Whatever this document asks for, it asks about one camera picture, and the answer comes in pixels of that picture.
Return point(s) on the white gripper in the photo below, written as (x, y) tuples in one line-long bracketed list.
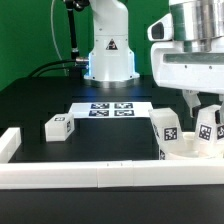
[(191, 72)]

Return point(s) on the white round stool seat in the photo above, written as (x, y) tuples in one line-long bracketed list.
[(189, 153)]

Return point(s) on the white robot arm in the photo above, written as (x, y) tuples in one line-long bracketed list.
[(187, 51)]

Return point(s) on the white U-shaped fence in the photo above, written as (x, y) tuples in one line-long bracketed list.
[(102, 174)]

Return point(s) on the white marker sheet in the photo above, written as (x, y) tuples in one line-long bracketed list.
[(111, 109)]

